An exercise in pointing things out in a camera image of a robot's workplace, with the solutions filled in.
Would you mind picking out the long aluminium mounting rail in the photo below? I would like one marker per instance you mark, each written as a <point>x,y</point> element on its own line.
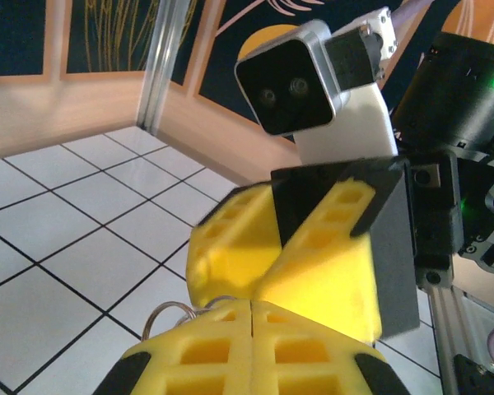
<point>444,321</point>

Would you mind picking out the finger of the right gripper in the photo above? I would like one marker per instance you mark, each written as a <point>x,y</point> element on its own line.
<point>230,263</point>
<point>333,280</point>

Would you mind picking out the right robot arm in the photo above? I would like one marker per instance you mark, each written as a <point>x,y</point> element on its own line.
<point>457,103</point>

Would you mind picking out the aluminium corner post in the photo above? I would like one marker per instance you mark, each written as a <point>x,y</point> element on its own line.
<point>164,61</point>

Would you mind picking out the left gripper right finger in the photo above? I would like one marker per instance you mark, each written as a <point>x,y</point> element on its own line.
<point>304,362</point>

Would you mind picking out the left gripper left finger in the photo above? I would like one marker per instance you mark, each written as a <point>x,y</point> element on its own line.
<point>206,362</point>

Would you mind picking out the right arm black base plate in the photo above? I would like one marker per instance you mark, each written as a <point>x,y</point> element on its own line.
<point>477,378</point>

